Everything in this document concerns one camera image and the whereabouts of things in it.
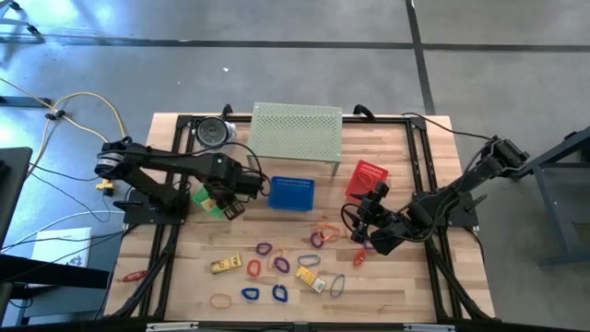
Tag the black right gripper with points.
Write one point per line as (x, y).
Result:
(375, 212)

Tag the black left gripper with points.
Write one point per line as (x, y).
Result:
(249, 186)

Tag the yellow crayon box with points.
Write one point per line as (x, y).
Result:
(226, 264)
(208, 205)
(310, 279)

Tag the orange coil wristband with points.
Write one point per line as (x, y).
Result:
(358, 260)

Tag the red coil wristband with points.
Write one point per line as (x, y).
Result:
(133, 276)
(248, 268)

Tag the blue coil wristband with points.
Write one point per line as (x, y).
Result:
(274, 293)
(243, 292)

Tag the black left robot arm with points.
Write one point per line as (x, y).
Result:
(175, 161)

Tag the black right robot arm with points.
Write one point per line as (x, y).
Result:
(461, 186)

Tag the green plastic basket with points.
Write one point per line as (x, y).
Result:
(200, 199)

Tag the red plastic basket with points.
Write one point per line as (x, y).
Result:
(357, 191)

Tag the blue plastic basket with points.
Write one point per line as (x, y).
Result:
(291, 193)

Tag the white cylindrical container black rim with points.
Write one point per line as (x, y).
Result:
(212, 131)

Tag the green perforated metal shelf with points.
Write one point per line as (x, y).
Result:
(295, 131)

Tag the black metal beam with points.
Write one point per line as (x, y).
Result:
(46, 272)

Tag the grey metal stand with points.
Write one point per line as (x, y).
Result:
(551, 207)

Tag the black stand foot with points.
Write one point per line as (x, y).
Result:
(27, 101)

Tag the grey metal stand leg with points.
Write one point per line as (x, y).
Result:
(32, 30)

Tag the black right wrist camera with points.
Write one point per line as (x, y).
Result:
(381, 190)

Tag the black aluminium frame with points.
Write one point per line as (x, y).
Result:
(183, 121)

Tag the silver aluminium bracket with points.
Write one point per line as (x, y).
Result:
(428, 328)
(173, 327)

